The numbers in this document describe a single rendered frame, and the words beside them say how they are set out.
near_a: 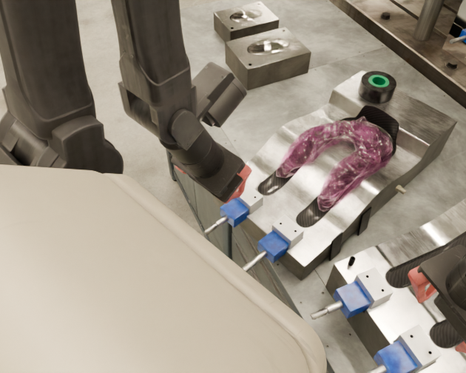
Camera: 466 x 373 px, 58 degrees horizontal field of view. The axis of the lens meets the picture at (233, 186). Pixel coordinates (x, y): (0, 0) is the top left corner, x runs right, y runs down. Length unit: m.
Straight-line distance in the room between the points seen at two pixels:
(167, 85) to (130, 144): 1.82
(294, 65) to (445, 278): 0.85
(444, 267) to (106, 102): 2.22
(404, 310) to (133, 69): 0.55
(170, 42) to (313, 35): 1.07
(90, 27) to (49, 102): 2.91
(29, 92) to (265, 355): 0.27
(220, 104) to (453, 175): 0.69
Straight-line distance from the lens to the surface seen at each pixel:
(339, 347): 0.80
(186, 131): 0.49
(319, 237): 0.83
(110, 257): 0.20
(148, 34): 0.42
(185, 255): 0.24
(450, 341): 0.77
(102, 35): 3.16
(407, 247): 0.82
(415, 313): 0.76
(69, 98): 0.39
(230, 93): 0.55
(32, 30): 0.35
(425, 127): 1.02
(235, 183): 0.63
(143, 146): 2.23
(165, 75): 0.44
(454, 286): 0.52
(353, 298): 0.72
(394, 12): 1.72
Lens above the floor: 1.53
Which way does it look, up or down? 50 degrees down
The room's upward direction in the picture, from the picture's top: straight up
